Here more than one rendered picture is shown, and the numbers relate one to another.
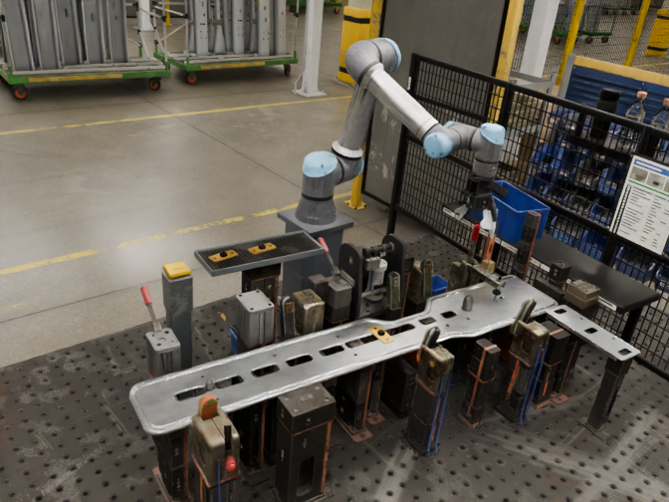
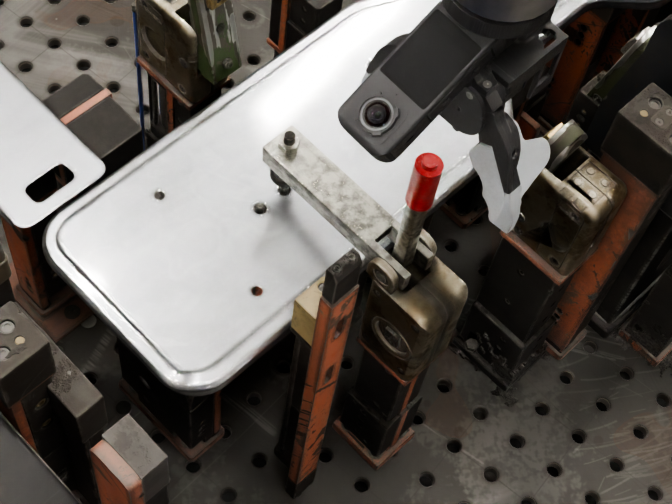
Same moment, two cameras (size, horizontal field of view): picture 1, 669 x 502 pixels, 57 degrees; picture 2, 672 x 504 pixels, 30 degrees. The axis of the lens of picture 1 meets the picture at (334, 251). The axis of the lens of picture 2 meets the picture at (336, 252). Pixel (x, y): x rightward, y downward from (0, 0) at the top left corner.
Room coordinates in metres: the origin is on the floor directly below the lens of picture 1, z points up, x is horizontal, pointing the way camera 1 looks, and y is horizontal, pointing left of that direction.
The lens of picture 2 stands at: (2.34, -0.69, 1.98)
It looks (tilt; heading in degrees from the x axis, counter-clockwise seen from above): 61 degrees down; 161
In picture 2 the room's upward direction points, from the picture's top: 11 degrees clockwise
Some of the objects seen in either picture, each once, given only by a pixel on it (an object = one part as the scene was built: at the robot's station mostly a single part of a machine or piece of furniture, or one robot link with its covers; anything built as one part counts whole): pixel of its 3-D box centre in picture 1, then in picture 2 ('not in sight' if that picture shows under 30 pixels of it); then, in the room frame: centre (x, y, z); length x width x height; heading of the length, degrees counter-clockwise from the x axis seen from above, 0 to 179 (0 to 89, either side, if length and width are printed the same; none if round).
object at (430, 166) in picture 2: (473, 246); (414, 215); (1.87, -0.46, 1.13); 0.04 x 0.02 x 0.16; 125
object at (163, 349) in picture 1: (165, 392); not in sight; (1.29, 0.42, 0.88); 0.11 x 0.10 x 0.36; 35
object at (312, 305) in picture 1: (304, 351); not in sight; (1.52, 0.06, 0.89); 0.13 x 0.11 x 0.38; 35
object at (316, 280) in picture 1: (313, 332); not in sight; (1.61, 0.04, 0.90); 0.05 x 0.05 x 0.40; 35
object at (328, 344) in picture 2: (480, 284); (318, 396); (1.94, -0.54, 0.95); 0.03 x 0.01 x 0.50; 125
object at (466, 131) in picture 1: (458, 136); not in sight; (1.90, -0.35, 1.49); 0.11 x 0.11 x 0.08; 56
